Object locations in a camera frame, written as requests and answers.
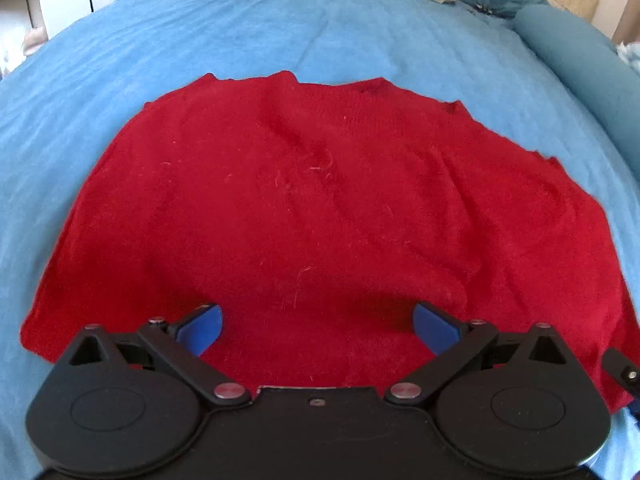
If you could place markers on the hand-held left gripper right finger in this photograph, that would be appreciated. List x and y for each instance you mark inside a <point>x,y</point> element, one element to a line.
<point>434,327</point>

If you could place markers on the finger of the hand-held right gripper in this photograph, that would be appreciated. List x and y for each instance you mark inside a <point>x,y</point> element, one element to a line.
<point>622,367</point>

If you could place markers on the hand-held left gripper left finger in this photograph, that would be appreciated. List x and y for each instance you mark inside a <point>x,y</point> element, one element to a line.
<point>202,327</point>

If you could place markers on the red knit sweater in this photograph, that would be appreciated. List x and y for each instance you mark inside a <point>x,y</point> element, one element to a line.
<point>325,210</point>

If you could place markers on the blue bed sheet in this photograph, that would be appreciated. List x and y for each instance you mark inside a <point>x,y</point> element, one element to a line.
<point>200,30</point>

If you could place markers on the blue duvet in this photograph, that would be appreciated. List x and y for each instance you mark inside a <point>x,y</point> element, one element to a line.
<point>575,55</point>

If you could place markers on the beige curtain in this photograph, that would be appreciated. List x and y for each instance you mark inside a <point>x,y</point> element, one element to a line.
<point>629,15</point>

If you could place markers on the white shelf unit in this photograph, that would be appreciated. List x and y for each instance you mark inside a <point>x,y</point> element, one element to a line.
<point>30,5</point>

